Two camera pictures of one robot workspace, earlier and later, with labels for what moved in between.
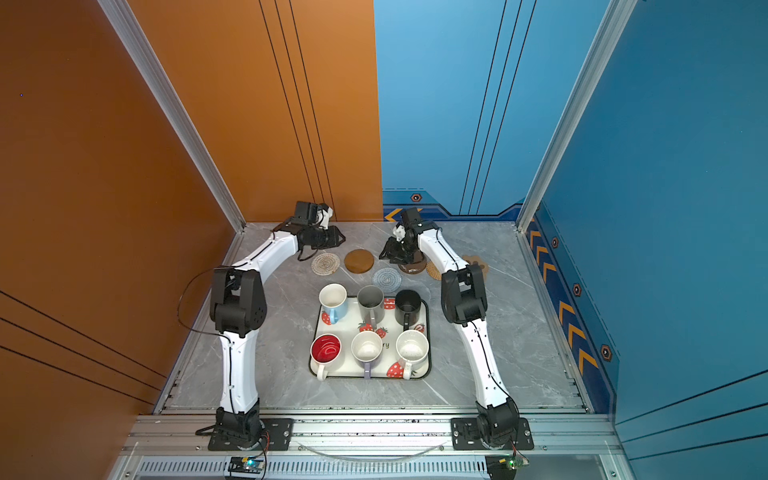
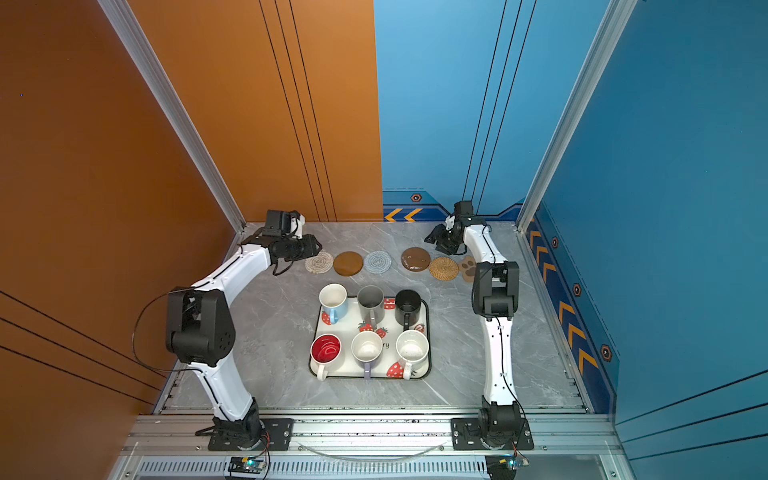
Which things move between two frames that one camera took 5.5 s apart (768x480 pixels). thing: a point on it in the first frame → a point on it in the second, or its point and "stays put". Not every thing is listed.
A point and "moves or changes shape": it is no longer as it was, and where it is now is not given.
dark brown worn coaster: [415, 267] stays put
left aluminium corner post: [129, 33] stays put
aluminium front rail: [558, 434] stays put
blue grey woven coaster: [388, 279] → [377, 262]
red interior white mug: [325, 350] stays put
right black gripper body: [400, 251] → [447, 239]
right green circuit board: [504, 467] stays put
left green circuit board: [248, 464] stays put
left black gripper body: [323, 239] → [298, 249]
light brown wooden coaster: [359, 261] moves or changes shape
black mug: [407, 308] stays put
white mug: [412, 347] stays put
